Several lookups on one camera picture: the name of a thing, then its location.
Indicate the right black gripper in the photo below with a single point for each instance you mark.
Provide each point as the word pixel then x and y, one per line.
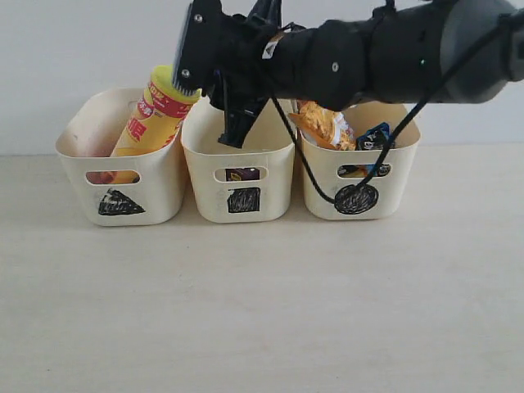
pixel 244 77

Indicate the orange snack bag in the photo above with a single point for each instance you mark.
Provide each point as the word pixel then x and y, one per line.
pixel 329 129

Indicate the purple juice carton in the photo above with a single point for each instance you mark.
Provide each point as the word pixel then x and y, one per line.
pixel 242 174

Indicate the yellow Lay's chip can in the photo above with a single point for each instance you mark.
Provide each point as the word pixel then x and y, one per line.
pixel 156 117

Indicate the blue snack bag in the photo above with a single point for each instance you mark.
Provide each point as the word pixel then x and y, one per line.
pixel 373 139

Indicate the pink Lay's chip can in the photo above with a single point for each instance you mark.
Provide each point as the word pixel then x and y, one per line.
pixel 102 177

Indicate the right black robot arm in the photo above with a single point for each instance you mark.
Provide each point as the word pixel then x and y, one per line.
pixel 450 51

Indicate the middle cream bin, square mark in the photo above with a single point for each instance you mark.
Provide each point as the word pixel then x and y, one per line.
pixel 268 147

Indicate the right cream bin, circle mark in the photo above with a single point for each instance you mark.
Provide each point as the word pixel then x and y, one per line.
pixel 331 197

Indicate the left cream bin, triangle mark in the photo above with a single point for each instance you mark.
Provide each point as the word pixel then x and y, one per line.
pixel 147 189

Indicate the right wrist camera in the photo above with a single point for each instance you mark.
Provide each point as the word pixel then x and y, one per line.
pixel 195 58

